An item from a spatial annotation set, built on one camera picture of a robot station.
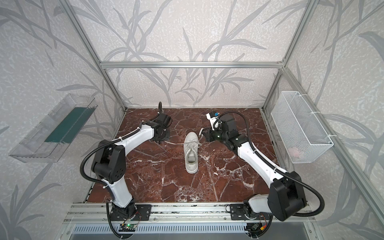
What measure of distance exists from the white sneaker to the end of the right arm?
16 cm

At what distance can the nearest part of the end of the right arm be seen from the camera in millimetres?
630

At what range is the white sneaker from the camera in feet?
2.72
